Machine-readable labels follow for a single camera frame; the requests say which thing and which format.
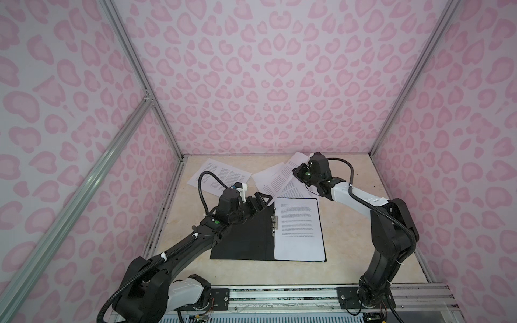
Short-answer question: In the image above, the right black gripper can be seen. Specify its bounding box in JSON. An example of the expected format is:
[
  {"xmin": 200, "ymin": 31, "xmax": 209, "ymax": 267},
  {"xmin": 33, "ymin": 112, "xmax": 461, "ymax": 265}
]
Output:
[{"xmin": 290, "ymin": 163, "xmax": 321, "ymax": 187}]

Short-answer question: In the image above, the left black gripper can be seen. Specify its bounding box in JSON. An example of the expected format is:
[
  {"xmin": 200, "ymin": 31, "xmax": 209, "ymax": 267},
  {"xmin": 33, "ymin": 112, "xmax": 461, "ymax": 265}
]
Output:
[{"xmin": 228, "ymin": 191, "xmax": 271, "ymax": 226}]

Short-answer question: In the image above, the printed paper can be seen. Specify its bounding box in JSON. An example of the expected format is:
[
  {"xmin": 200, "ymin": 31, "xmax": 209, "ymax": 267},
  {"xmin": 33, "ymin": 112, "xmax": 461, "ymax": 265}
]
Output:
[
  {"xmin": 252, "ymin": 163, "xmax": 304, "ymax": 199},
  {"xmin": 187, "ymin": 158, "xmax": 252, "ymax": 196},
  {"xmin": 277, "ymin": 152, "xmax": 319, "ymax": 199},
  {"xmin": 274, "ymin": 197, "xmax": 327, "ymax": 262}
]

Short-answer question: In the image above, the black file folder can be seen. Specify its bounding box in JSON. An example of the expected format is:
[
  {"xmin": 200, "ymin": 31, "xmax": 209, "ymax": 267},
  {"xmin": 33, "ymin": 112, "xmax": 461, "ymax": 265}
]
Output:
[{"xmin": 210, "ymin": 203, "xmax": 276, "ymax": 261}]

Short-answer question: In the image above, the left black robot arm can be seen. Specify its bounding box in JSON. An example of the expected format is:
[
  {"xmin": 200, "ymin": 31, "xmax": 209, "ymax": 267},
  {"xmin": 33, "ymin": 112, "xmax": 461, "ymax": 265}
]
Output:
[{"xmin": 96, "ymin": 185, "xmax": 273, "ymax": 322}]

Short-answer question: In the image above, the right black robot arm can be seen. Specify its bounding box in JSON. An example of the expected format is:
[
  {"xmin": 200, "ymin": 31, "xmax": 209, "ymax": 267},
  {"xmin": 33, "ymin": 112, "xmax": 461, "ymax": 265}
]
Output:
[{"xmin": 292, "ymin": 153, "xmax": 420, "ymax": 308}]

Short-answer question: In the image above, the metal folder clip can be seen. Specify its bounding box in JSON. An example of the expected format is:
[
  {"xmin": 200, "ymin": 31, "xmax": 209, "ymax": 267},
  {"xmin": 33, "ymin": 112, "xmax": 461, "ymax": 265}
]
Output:
[{"xmin": 271, "ymin": 208, "xmax": 279, "ymax": 237}]

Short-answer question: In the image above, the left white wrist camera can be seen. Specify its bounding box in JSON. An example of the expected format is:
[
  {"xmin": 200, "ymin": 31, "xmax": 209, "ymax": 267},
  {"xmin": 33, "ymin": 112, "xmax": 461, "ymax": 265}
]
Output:
[{"xmin": 231, "ymin": 182, "xmax": 248, "ymax": 203}]

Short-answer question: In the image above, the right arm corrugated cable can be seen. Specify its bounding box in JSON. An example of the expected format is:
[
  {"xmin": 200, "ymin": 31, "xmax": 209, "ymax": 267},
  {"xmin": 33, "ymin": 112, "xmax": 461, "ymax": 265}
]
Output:
[{"xmin": 326, "ymin": 157, "xmax": 417, "ymax": 263}]

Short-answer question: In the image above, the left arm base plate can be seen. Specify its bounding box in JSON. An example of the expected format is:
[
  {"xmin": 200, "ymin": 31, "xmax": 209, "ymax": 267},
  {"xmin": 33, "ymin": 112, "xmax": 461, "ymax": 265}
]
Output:
[{"xmin": 179, "ymin": 287, "xmax": 230, "ymax": 312}]

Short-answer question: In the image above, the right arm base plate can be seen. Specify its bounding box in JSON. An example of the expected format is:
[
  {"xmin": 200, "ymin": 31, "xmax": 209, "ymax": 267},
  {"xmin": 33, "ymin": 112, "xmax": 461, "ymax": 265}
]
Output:
[{"xmin": 336, "ymin": 286, "xmax": 397, "ymax": 313}]

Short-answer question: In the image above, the left corner aluminium post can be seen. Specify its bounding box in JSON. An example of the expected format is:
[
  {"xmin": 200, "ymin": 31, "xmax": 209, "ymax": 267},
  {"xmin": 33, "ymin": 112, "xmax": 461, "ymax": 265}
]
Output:
[{"xmin": 98, "ymin": 0, "xmax": 184, "ymax": 161}]

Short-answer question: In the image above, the corner aluminium post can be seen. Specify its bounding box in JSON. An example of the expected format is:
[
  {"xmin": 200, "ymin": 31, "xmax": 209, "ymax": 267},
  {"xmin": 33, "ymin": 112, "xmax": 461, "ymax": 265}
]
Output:
[
  {"xmin": 368, "ymin": 0, "xmax": 462, "ymax": 159},
  {"xmin": 98, "ymin": 0, "xmax": 184, "ymax": 161}
]

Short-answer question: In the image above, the diagonal aluminium frame bar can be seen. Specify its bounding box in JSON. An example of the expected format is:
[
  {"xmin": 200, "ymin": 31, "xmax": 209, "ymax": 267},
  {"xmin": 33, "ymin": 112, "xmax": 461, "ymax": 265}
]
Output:
[{"xmin": 1, "ymin": 96, "xmax": 153, "ymax": 322}]

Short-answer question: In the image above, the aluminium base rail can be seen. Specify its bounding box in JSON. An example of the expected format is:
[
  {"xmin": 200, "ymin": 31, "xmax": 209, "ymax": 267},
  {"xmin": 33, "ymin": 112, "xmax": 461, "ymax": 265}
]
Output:
[{"xmin": 108, "ymin": 284, "xmax": 465, "ymax": 323}]

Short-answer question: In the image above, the right corner aluminium post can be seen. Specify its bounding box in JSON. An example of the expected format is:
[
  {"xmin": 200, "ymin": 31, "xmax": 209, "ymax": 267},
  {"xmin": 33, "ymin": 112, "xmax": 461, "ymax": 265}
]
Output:
[{"xmin": 368, "ymin": 0, "xmax": 462, "ymax": 159}]

